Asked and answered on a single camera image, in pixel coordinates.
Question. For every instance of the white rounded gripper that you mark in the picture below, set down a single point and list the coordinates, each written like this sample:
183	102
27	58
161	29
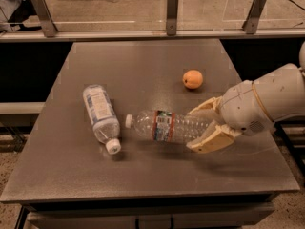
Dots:
242	107

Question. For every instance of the clear bottle with orange label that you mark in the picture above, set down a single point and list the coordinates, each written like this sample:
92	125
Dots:
166	126

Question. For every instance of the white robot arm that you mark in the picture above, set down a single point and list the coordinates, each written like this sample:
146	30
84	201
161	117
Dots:
281	92

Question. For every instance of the clear bottle with blue label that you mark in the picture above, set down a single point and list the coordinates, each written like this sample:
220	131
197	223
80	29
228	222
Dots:
105	124

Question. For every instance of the orange fruit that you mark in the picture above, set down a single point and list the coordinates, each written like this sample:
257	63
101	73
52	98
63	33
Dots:
192	79

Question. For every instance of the clear acrylic barrier panel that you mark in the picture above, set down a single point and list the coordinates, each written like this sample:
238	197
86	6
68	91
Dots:
150	15

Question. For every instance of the metal rail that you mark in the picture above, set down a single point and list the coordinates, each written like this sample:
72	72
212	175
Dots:
87	36

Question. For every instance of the right metal bracket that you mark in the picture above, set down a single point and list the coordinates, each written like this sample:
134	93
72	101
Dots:
250	25

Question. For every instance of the metal bracket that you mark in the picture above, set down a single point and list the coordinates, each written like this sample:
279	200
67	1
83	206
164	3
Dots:
171	17
250	25
48	27

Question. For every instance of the middle metal bracket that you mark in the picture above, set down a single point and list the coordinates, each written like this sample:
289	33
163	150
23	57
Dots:
171	17

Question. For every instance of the left metal bracket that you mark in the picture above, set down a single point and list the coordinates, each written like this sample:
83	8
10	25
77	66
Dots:
48	27

